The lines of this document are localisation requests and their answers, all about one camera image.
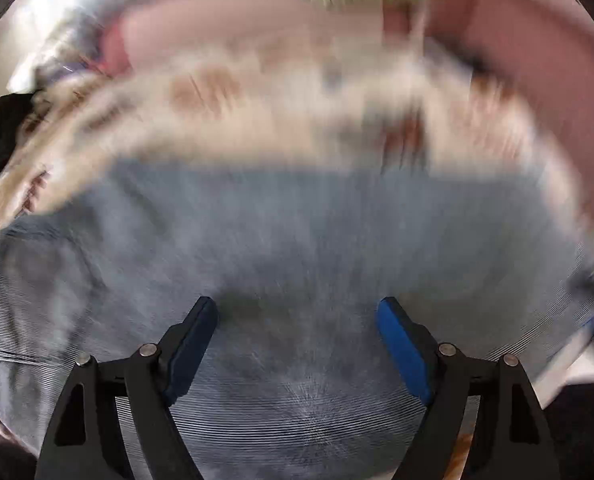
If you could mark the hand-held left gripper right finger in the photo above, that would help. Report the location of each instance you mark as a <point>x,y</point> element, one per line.
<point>402,345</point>

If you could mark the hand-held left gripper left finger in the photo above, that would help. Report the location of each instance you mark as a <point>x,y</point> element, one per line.
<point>191,347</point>

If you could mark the blue-grey denim pants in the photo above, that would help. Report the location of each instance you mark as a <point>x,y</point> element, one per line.
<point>297,240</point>

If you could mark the beige printed blanket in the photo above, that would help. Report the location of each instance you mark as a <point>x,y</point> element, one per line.
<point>257,105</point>

